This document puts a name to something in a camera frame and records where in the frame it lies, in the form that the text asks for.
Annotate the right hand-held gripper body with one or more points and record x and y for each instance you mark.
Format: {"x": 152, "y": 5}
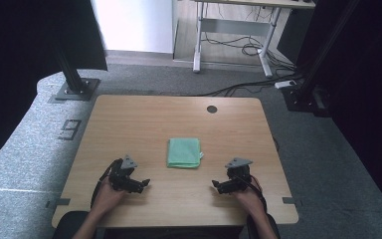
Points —
{"x": 238, "y": 176}

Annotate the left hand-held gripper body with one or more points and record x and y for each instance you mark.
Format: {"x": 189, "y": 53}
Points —
{"x": 122, "y": 174}

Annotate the green cloth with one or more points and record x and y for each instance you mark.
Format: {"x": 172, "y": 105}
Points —
{"x": 183, "y": 153}

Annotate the person's right hand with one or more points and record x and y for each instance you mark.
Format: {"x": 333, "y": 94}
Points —
{"x": 250, "y": 200}

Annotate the person's left hand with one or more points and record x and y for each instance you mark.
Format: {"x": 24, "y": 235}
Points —
{"x": 107, "y": 197}

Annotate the grey tape strip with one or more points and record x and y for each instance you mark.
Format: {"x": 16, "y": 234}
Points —
{"x": 58, "y": 202}
{"x": 290, "y": 200}

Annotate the black round table grommet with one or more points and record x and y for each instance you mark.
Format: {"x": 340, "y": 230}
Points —
{"x": 212, "y": 109}

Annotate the person's dark-clothed legs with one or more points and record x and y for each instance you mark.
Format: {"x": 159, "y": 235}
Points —
{"x": 64, "y": 225}

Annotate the black metal stand square base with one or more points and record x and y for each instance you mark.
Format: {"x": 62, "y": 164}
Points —
{"x": 77, "y": 87}

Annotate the black metal stand dark base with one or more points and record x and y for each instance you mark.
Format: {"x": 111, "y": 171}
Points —
{"x": 303, "y": 97}

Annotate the white power strip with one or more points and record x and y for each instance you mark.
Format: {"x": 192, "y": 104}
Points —
{"x": 285, "y": 84}

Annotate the white panel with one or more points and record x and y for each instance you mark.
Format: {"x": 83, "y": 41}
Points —
{"x": 132, "y": 25}

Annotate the black box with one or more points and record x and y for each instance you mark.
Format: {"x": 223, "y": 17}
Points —
{"x": 293, "y": 36}

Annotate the black curtain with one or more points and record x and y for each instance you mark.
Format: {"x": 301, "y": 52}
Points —
{"x": 371, "y": 99}
{"x": 13, "y": 66}

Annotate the white frame desk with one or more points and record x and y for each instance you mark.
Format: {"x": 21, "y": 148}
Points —
{"x": 197, "y": 40}

